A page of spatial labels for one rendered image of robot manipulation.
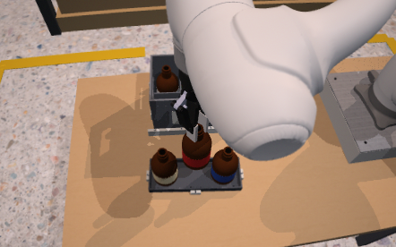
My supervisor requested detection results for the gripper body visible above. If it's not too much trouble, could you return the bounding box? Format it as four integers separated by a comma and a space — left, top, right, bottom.
179, 69, 197, 102

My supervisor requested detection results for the grey divided crate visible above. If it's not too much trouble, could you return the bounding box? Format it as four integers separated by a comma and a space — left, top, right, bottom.
149, 54, 183, 129

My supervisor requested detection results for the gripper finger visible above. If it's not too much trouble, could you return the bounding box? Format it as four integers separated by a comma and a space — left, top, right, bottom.
198, 107, 209, 132
170, 91, 200, 143

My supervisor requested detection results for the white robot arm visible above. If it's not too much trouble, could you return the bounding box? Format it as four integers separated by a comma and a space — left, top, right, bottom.
166, 0, 396, 161

